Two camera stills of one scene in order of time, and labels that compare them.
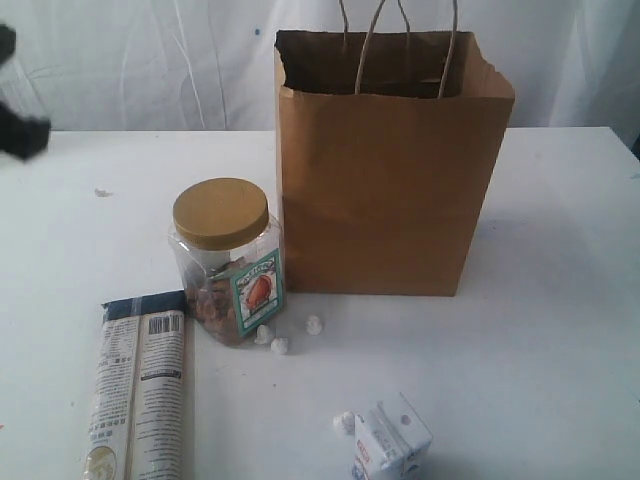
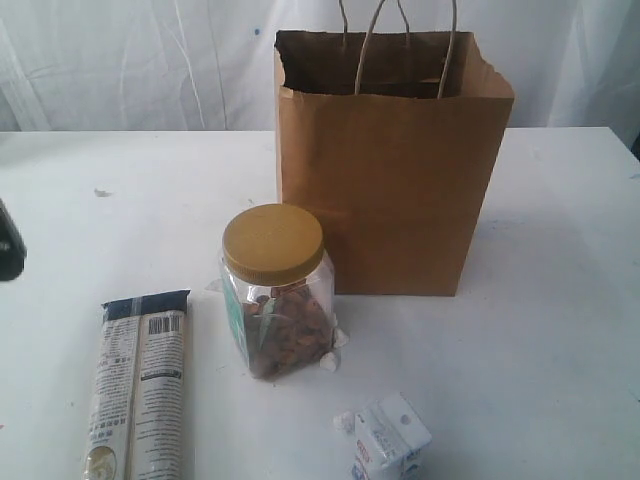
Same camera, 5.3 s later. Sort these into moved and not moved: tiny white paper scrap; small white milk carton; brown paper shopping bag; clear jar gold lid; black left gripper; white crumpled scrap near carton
Moved: clear jar gold lid; black left gripper
Not moved: tiny white paper scrap; brown paper shopping bag; white crumpled scrap near carton; small white milk carton
